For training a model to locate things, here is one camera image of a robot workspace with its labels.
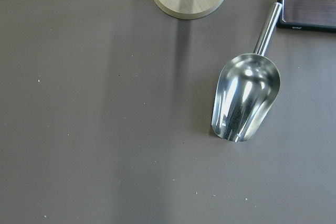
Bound metal scoop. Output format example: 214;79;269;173
211;2;282;143

